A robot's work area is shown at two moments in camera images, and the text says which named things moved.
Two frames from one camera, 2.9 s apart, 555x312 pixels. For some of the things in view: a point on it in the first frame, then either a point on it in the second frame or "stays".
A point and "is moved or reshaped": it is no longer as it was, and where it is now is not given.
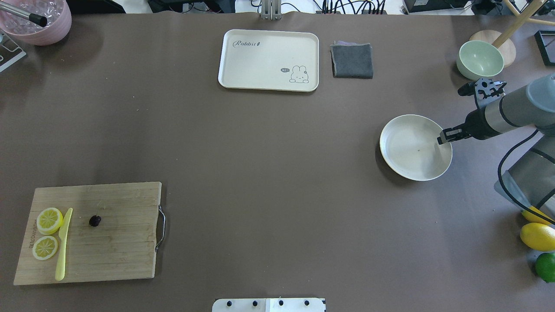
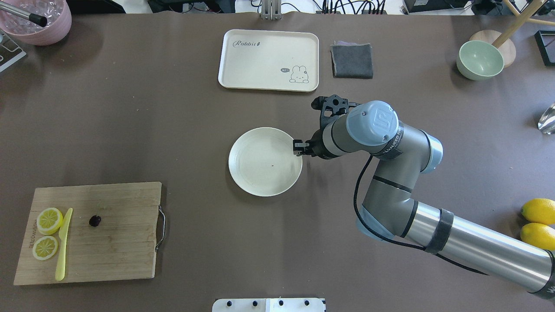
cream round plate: x=409 y=146 is moved or reshaped
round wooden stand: x=501 y=39 stays
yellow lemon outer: x=532 y=217 stays
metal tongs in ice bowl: x=39 y=20 stays
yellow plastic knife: x=60 y=268 stays
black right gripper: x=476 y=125 to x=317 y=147
